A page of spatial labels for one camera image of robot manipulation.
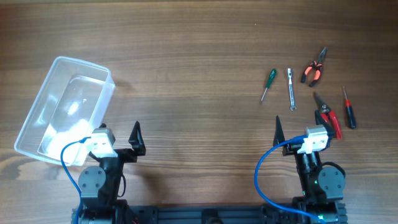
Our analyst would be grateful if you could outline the orange black needle-nose pliers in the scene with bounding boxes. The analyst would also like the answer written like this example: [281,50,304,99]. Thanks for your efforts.
[300,47,327,87]

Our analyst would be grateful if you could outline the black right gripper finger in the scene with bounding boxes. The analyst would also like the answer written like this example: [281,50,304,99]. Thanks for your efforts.
[273,116,285,146]
[315,110,335,140]

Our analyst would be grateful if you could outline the red handled snips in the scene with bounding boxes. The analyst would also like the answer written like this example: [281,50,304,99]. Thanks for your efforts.
[313,92,343,140]

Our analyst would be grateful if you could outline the clear plastic container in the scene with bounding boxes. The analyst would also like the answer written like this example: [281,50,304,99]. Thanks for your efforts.
[14,57,116,166]

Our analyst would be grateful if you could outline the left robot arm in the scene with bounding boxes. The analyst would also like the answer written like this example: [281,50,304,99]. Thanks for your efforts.
[71,122,146,224]

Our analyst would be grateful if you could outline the blue camera cable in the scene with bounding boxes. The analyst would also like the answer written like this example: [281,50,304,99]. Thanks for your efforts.
[60,137,92,224]
[254,135,326,224]

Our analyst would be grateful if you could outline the red black screwdriver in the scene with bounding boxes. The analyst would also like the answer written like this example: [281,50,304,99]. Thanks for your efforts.
[343,86,356,129]

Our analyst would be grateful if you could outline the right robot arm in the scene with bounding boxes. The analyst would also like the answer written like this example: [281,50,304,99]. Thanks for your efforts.
[254,110,348,223]

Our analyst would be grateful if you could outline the green handled screwdriver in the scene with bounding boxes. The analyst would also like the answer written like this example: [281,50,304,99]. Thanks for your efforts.
[261,68,277,103]

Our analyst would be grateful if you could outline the silver socket wrench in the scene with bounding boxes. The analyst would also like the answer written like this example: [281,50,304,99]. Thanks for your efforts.
[287,68,297,111]

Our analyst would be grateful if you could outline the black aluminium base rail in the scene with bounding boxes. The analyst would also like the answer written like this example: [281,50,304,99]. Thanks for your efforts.
[77,203,348,224]

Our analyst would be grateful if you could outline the blue left camera cable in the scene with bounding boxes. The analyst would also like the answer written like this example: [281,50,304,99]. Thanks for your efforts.
[60,137,92,224]

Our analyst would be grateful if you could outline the blue right camera cable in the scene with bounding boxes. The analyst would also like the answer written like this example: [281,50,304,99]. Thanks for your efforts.
[254,135,326,224]

